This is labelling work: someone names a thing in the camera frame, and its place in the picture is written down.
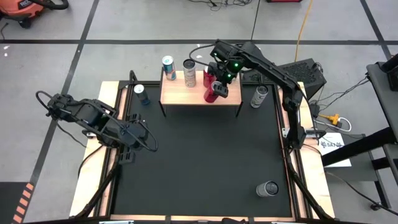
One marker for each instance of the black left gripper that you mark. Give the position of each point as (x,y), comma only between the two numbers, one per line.
(127,158)

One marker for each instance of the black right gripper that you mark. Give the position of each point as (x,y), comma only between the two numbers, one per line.
(222,82)

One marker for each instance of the red Coca-Cola can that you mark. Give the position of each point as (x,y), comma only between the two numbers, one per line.
(210,96)
(207,79)

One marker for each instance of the white slim Celsius can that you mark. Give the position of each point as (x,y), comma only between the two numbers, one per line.
(267,188)
(189,74)

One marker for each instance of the teal white slim can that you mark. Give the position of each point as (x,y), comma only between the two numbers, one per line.
(168,68)

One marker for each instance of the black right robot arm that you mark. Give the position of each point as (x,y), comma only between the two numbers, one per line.
(270,70)

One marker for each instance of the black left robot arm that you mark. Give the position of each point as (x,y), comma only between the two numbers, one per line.
(84,113)

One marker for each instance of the wooden shelf black legs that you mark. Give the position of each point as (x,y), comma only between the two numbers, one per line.
(186,93)

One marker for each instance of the white yellow Celsius can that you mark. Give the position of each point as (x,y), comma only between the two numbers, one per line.
(258,96)

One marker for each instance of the dark blue slim can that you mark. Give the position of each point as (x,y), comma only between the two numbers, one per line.
(141,93)

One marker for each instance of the black table mat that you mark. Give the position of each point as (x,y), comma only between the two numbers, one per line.
(202,155)

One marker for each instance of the black power adapter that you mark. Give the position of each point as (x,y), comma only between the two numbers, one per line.
(314,109)

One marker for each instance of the yellow power splitter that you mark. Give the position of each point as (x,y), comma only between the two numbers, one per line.
(332,118)

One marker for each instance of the black mat orange stripes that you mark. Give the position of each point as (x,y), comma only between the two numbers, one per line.
(12,202)

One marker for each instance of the white printed paper sheet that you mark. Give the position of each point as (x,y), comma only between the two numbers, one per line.
(332,149)

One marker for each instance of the black metal stand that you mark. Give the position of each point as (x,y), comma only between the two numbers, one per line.
(357,149)

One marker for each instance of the orange shop vacuum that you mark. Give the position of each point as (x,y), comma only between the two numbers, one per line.
(18,9)

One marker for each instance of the black aluminium table frame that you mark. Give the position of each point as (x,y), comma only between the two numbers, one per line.
(149,82)

